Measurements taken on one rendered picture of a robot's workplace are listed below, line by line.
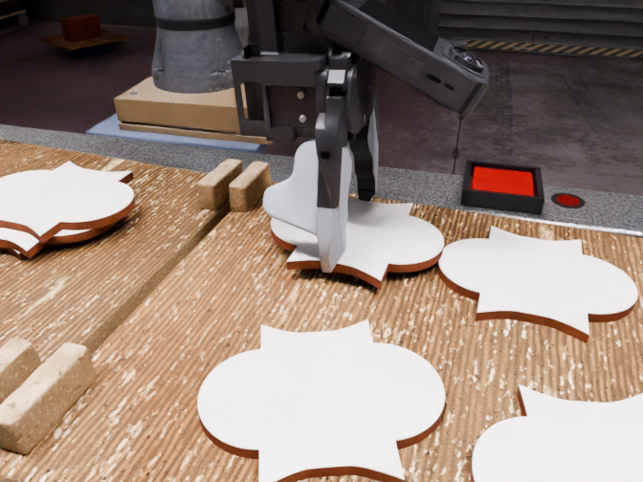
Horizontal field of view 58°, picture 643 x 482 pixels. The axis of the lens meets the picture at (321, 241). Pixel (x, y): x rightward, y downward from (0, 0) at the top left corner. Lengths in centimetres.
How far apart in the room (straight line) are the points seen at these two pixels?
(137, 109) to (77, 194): 38
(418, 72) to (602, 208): 31
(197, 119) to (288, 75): 48
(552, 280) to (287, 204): 20
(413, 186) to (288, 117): 25
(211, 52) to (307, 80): 52
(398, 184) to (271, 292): 25
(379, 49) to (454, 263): 17
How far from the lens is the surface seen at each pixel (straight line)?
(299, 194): 40
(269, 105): 40
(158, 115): 88
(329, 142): 37
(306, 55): 39
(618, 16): 517
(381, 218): 47
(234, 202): 51
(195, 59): 89
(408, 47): 38
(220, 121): 84
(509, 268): 45
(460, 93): 38
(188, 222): 51
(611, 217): 61
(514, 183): 61
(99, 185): 54
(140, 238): 50
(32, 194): 55
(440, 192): 61
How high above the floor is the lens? 119
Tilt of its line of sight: 32 degrees down
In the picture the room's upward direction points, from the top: straight up
